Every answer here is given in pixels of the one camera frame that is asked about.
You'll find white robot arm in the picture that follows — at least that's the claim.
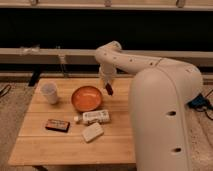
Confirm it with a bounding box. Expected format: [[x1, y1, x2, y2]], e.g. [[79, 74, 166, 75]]
[[95, 41, 203, 171]]

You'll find black cable on floor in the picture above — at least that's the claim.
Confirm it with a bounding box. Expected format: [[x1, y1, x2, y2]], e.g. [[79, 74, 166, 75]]
[[0, 83, 12, 99]]

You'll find white sponge block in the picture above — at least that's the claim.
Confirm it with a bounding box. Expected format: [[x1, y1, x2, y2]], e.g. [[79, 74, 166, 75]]
[[82, 123, 104, 143]]

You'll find dark snack bar packet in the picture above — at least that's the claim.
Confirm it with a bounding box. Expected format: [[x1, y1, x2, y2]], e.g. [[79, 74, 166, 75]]
[[45, 119, 70, 132]]

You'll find blue device on floor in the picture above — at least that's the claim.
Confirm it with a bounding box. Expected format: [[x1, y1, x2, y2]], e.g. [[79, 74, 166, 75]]
[[188, 94, 210, 109]]

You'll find orange bowl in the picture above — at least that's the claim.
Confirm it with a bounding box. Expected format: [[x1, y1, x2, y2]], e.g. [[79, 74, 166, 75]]
[[71, 86, 102, 112]]

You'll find dark red pepper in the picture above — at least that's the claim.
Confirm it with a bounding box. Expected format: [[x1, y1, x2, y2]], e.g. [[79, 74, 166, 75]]
[[105, 83, 113, 96]]

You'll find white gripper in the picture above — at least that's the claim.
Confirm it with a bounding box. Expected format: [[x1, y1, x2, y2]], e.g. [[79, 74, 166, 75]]
[[99, 66, 117, 86]]

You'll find white plastic bottle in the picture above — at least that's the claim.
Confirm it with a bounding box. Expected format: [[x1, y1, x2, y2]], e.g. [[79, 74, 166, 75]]
[[74, 110, 110, 125]]

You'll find wooden table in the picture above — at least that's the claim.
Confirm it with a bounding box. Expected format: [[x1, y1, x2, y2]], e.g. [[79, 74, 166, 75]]
[[9, 78, 135, 166]]

